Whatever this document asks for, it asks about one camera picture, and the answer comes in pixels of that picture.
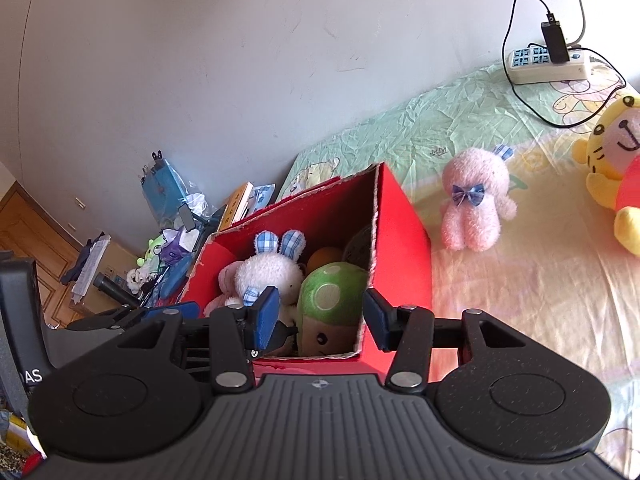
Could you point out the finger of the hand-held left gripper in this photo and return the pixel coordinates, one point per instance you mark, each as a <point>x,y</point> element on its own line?
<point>160,312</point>

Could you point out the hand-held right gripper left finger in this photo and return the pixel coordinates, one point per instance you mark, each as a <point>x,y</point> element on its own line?
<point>265,320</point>

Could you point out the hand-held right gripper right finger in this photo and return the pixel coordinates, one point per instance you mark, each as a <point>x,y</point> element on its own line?
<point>377,320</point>

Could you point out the white bunny plush blue bow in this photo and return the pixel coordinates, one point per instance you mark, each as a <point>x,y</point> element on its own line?
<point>475,210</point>
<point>270,270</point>

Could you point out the green mushroom plush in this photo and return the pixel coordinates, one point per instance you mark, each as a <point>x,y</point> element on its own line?
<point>330,290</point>

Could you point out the pink plush toy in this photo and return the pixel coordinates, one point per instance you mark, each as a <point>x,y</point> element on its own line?
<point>227,277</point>

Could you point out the red cardboard box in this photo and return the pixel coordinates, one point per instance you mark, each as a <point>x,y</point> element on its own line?
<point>400,240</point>

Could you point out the yellow tiger plush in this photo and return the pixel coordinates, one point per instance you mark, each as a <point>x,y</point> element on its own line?
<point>612,140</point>

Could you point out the blue pencil case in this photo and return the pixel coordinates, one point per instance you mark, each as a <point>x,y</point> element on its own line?
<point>170,280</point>

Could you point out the black cylindrical object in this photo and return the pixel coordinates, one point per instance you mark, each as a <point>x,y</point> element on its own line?
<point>115,290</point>

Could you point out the green frog toy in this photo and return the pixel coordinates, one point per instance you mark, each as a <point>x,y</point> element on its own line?
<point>152,250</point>

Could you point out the purple tissue pack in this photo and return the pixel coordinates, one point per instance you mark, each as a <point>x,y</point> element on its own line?
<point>175,250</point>

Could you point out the dark round object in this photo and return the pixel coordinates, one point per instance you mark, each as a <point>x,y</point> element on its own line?
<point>359,247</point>

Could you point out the orange plush toy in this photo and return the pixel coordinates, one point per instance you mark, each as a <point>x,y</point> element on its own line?
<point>322,257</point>

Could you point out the dark cloth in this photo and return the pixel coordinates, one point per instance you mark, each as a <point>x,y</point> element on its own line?
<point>82,260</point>

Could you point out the wooden panel door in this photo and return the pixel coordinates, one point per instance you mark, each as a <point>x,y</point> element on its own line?
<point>30,230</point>

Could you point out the phone on stand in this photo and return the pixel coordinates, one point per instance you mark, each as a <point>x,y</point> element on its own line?
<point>186,215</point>

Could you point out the crumpled clear plastic bag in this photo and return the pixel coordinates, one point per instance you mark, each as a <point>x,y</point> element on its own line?
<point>197,202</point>

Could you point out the yellow book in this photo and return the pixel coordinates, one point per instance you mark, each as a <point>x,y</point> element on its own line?
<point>237,202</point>

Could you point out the blue white packet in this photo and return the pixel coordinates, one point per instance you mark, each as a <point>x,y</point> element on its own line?
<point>261,195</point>

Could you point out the blue plastic bag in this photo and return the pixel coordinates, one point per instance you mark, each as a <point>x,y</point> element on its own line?
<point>162,185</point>

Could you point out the printed bed sheet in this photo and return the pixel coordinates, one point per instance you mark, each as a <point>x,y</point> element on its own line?
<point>525,285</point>

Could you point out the white power strip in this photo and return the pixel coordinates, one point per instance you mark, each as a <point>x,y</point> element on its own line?
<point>545,72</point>

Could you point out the black power adapter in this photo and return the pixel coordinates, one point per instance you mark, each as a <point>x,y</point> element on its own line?
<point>555,42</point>

